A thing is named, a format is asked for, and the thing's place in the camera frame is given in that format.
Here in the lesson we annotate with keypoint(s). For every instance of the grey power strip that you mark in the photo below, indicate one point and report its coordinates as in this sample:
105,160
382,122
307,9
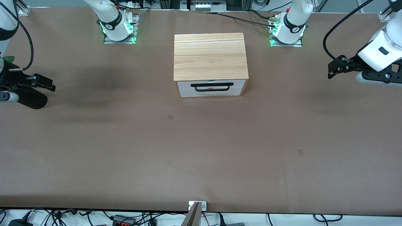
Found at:
207,5

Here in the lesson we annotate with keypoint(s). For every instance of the metal table corner bracket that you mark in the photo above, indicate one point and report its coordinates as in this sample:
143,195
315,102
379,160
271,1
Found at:
24,11
384,15

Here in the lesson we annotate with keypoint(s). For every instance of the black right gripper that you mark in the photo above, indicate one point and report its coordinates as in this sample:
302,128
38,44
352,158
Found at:
7,78

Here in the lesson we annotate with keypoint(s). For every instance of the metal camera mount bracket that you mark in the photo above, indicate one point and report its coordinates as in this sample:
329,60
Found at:
196,213

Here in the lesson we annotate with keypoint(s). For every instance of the black adapter with orange connectors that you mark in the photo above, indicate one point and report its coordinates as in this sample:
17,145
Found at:
124,220

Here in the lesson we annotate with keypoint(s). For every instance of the light wooden drawer cabinet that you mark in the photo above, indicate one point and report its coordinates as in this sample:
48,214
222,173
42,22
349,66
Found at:
209,56

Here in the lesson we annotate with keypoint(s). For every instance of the plain white drawer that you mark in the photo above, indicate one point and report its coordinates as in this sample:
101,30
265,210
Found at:
185,93

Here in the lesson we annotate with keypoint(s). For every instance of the black power adapter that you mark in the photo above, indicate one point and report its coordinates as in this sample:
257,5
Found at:
19,223

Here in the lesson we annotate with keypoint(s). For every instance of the black vase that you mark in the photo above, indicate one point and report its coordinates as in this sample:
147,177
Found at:
33,99

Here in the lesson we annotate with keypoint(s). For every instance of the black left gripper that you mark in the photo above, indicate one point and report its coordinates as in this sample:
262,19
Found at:
352,61

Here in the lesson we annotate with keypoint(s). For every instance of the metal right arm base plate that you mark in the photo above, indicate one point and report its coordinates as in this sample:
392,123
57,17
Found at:
135,26

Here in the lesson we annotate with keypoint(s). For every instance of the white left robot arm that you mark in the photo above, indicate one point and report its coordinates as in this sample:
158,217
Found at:
293,25

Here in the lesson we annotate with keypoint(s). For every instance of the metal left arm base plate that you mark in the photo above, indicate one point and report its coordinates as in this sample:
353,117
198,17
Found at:
298,44

